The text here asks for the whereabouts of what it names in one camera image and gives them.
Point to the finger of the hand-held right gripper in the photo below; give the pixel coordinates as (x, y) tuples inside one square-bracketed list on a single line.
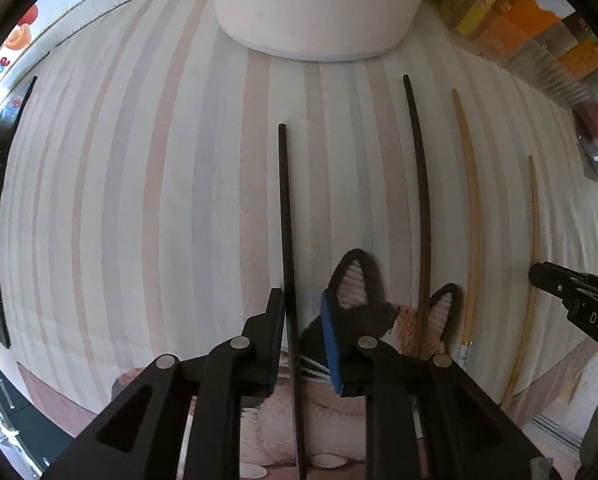
[(554, 280)]

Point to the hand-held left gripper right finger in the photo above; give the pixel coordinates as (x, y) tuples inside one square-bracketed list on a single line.
[(333, 350)]

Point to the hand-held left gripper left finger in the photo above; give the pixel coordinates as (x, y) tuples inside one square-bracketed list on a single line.
[(264, 360)]

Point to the light bamboo chopstick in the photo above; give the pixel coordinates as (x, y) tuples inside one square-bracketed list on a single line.
[(535, 220)]

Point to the light chopstick with white label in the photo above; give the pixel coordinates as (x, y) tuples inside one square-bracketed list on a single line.
[(474, 200)]

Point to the dark wooden chopstick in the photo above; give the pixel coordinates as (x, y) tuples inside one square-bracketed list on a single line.
[(286, 210), (421, 185)]

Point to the beige cylindrical utensil holder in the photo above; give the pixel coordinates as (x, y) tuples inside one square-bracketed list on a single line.
[(319, 10)]

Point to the striped table cover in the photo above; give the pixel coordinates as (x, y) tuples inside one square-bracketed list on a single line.
[(154, 210)]

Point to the clear plastic organizer tray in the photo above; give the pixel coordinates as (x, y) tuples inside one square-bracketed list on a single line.
[(544, 77)]

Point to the teal cabinet front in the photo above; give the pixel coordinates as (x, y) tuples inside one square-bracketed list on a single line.
[(24, 425)]

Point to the orange and white packet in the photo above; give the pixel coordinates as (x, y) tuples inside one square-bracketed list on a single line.
[(526, 15)]

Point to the group of colourful wall stickers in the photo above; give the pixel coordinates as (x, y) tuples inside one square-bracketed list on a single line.
[(19, 35)]

